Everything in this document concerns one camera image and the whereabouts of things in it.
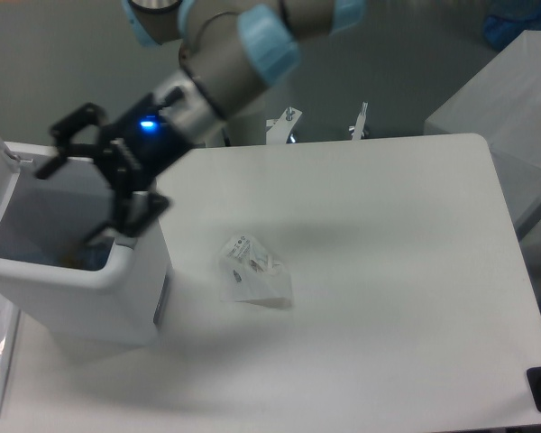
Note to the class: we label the white side cabinet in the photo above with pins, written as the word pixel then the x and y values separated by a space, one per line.
pixel 502 103

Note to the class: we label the blue plastic bag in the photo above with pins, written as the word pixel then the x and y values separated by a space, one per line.
pixel 500 31

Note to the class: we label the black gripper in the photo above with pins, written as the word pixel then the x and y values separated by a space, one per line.
pixel 130 153

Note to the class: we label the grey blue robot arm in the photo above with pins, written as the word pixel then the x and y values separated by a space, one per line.
pixel 237 50

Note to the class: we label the white paper bag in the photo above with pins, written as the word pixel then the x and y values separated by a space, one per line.
pixel 249 272

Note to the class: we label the clear plastic water bottle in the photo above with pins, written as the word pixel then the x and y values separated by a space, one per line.
pixel 92 257

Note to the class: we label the white right clamp bracket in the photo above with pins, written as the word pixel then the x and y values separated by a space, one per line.
pixel 281 130

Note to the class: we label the white trash can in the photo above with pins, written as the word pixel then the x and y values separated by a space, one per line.
pixel 117 303

